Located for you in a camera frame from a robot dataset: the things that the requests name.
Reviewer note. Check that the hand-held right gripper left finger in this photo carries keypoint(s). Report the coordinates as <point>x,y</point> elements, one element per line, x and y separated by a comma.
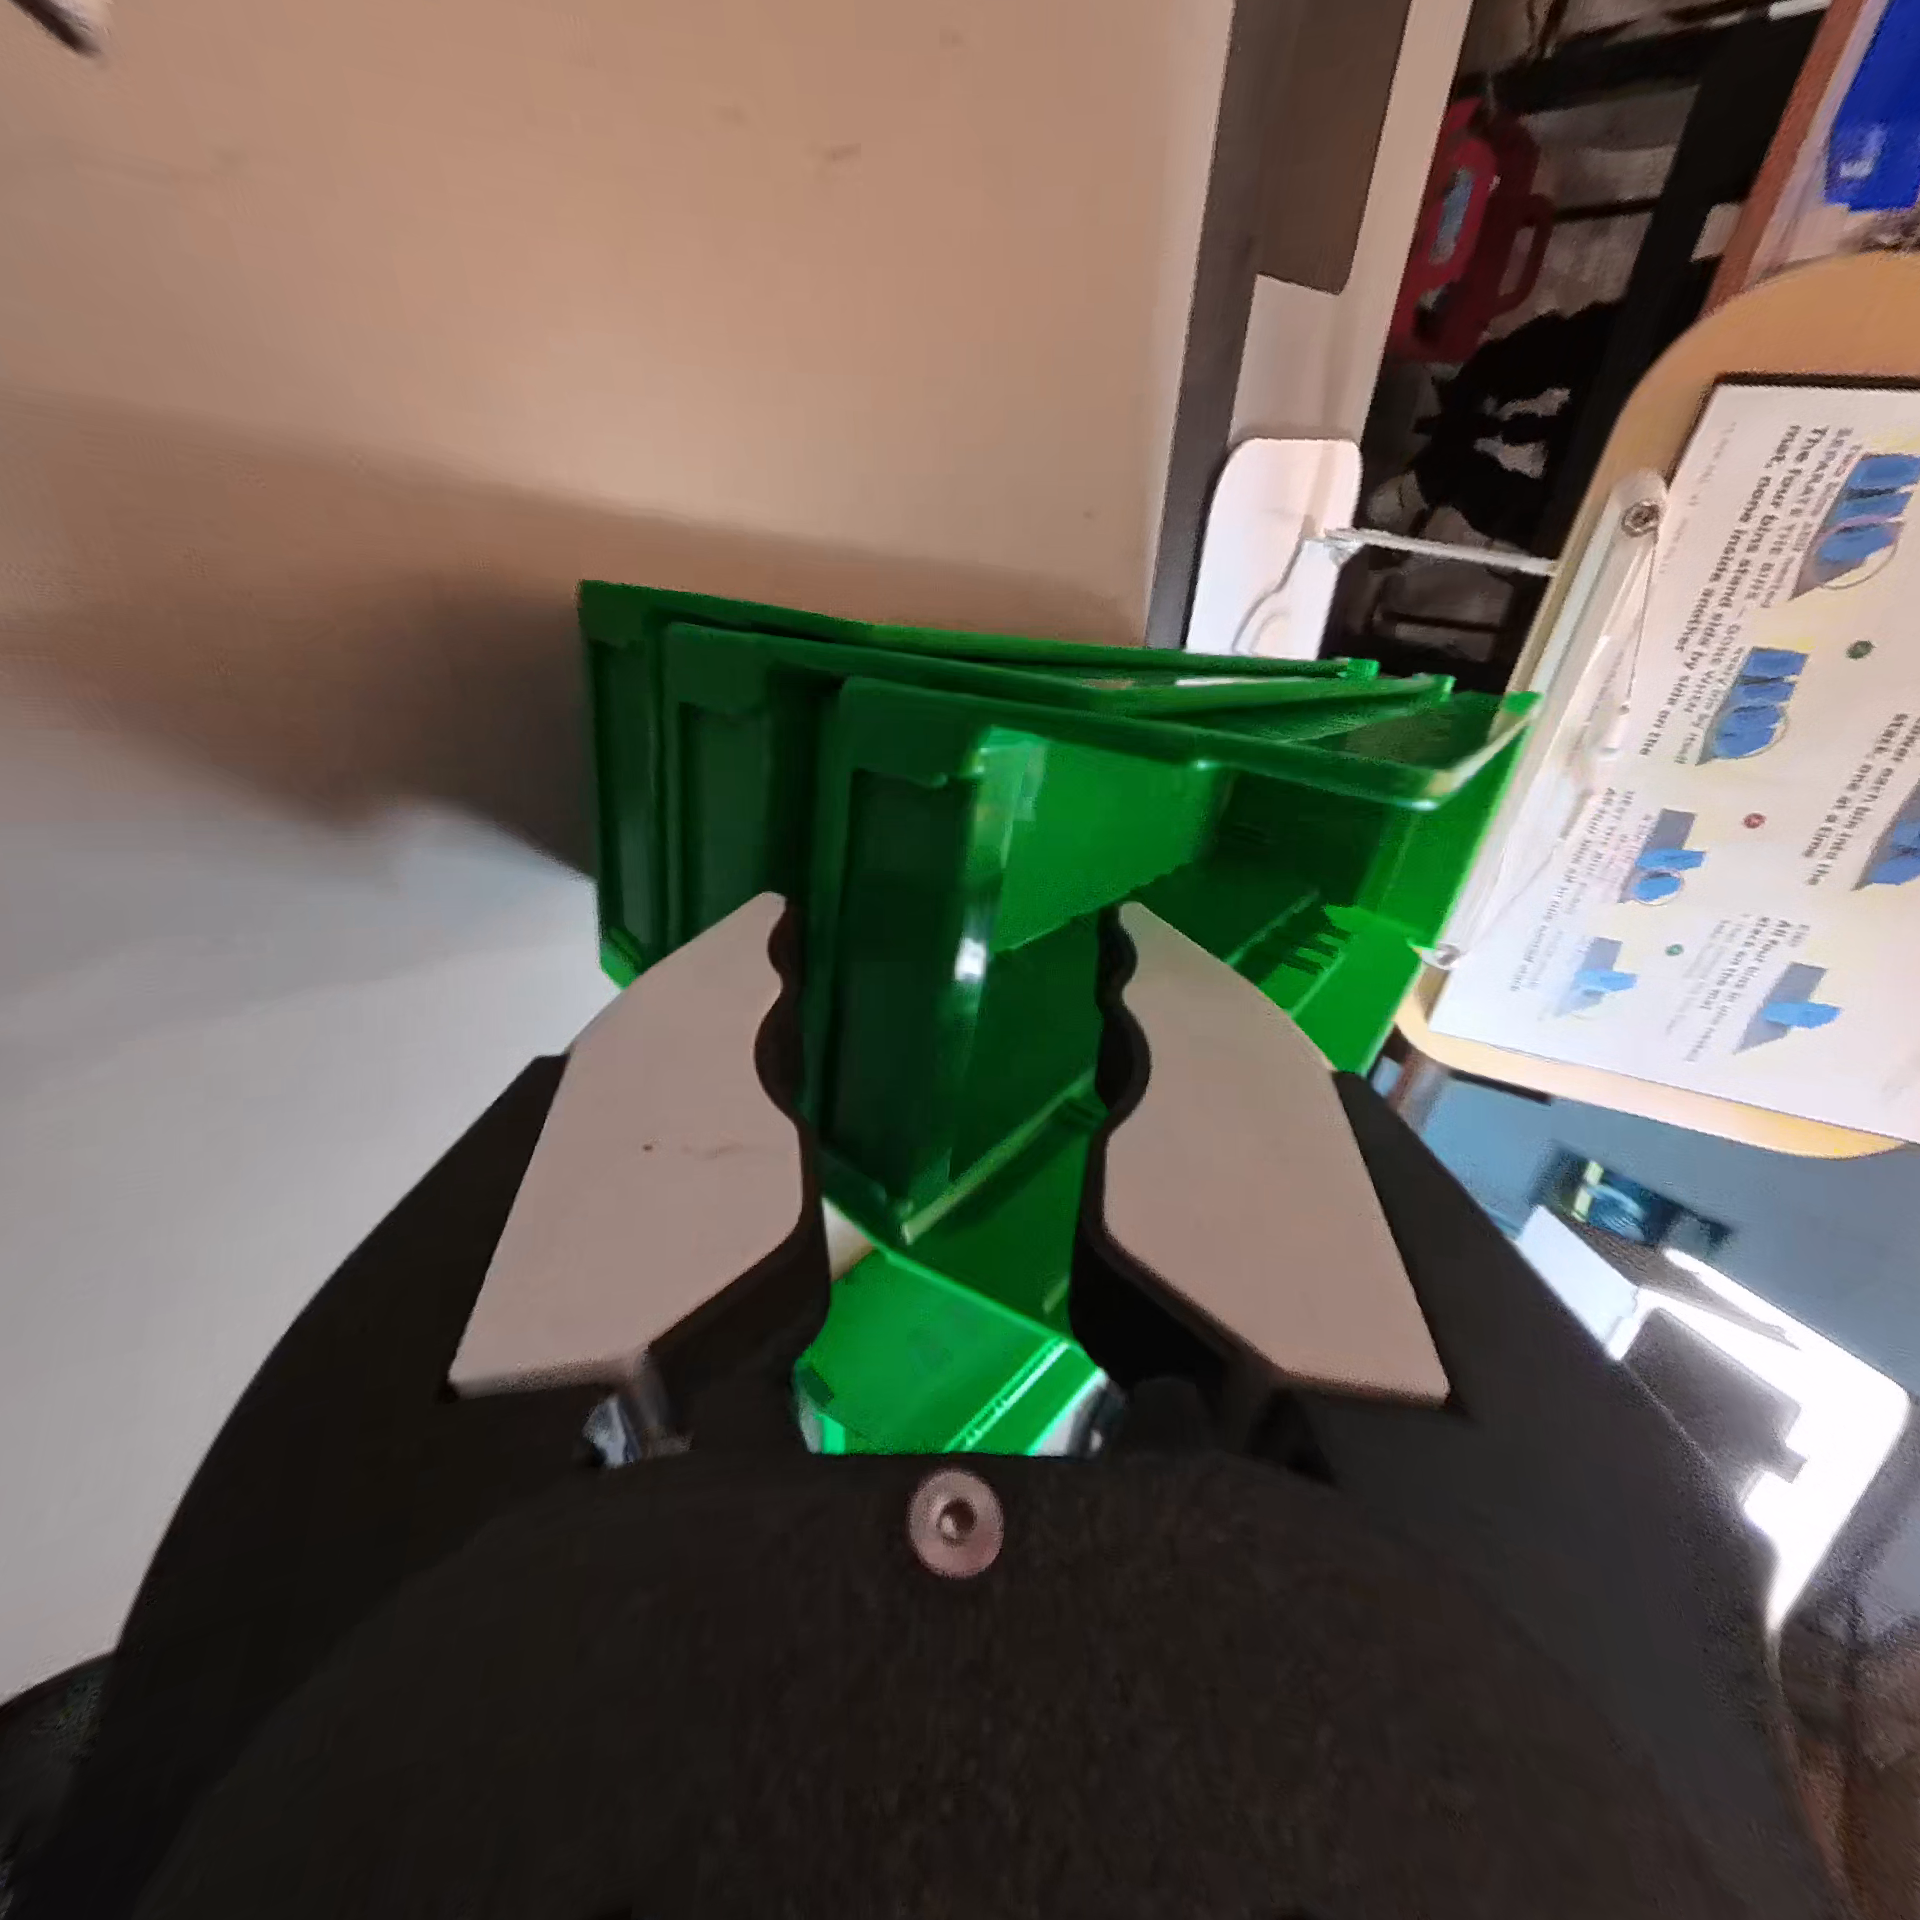
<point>645,1200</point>

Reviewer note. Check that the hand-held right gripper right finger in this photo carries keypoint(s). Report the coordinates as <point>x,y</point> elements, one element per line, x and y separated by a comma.
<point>1261,1215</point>

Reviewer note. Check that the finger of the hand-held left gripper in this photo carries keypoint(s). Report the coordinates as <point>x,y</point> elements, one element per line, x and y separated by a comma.
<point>69,23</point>

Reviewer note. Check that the green plastic bin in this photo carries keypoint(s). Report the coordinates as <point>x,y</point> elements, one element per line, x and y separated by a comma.
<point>721,810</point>
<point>901,931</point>
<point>622,780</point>

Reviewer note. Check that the white page holder bar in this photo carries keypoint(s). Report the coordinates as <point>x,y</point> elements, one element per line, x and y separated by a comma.
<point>1590,630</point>

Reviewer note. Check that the white stand rod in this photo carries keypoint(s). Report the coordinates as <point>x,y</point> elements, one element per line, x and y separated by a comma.
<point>1441,553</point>

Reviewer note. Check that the printed instruction sheet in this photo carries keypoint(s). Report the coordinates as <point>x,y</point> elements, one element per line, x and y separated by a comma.
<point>1800,750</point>

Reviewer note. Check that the instruction sheet on board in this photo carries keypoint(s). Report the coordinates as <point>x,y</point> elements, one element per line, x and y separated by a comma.
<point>1725,330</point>

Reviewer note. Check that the blue storage box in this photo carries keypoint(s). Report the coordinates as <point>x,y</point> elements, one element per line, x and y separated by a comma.
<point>1882,121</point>

